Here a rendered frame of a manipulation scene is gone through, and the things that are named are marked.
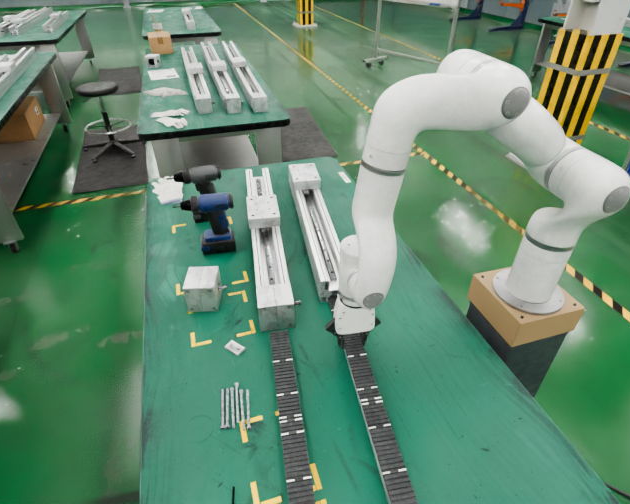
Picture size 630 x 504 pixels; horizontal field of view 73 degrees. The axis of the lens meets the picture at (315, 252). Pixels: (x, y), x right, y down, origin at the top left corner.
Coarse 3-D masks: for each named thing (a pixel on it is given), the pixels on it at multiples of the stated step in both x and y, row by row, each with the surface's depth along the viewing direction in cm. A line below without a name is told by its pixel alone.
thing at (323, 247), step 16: (320, 192) 169; (304, 208) 159; (320, 208) 159; (304, 224) 151; (320, 224) 158; (304, 240) 156; (320, 240) 147; (336, 240) 142; (320, 256) 135; (336, 256) 136; (320, 272) 129; (336, 272) 135; (320, 288) 127; (336, 288) 129
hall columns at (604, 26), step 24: (312, 0) 963; (576, 0) 320; (624, 0) 302; (312, 24) 992; (576, 24) 331; (600, 24) 308; (576, 48) 321; (600, 48) 317; (552, 72) 346; (576, 72) 325; (600, 72) 330; (552, 96) 350; (576, 96) 336; (576, 120) 351
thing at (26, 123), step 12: (156, 36) 404; (168, 36) 404; (156, 48) 404; (168, 48) 408; (24, 108) 379; (36, 108) 404; (12, 120) 368; (24, 120) 371; (36, 120) 396; (0, 132) 370; (12, 132) 373; (24, 132) 376; (36, 132) 389
